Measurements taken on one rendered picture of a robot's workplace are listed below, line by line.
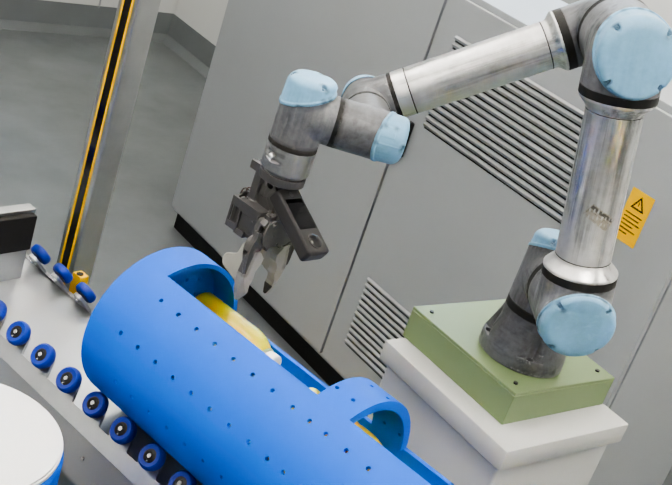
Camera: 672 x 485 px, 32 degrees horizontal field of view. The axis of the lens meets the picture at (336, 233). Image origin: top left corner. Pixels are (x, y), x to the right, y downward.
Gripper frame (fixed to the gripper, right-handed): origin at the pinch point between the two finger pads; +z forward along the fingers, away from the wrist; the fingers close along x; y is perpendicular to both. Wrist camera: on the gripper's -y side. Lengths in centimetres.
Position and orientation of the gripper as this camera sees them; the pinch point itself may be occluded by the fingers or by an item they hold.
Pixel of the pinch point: (256, 291)
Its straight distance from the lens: 183.8
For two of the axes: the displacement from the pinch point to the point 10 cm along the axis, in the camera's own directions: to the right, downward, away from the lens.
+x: -6.4, 1.3, -7.6
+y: -7.0, -4.9, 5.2
